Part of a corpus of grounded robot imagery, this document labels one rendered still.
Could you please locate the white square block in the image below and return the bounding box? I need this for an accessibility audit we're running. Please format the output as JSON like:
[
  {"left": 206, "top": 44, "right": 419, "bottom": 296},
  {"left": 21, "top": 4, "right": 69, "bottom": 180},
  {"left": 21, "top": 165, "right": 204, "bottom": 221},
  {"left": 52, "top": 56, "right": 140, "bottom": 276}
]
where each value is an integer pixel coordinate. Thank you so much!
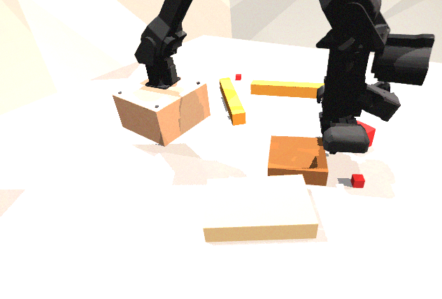
[{"left": 203, "top": 175, "right": 319, "bottom": 242}]

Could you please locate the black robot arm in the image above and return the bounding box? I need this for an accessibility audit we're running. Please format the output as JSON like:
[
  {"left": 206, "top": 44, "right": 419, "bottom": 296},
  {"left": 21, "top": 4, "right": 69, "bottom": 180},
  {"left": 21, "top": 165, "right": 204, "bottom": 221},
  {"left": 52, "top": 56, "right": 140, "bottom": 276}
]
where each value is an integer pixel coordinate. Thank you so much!
[{"left": 134, "top": 0, "right": 434, "bottom": 122}]

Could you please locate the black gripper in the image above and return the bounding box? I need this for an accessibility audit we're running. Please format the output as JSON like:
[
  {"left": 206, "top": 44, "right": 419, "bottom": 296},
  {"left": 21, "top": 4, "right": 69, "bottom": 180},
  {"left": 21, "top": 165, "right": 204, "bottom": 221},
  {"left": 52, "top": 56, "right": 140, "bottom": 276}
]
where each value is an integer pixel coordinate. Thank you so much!
[{"left": 316, "top": 75, "right": 370, "bottom": 154}]

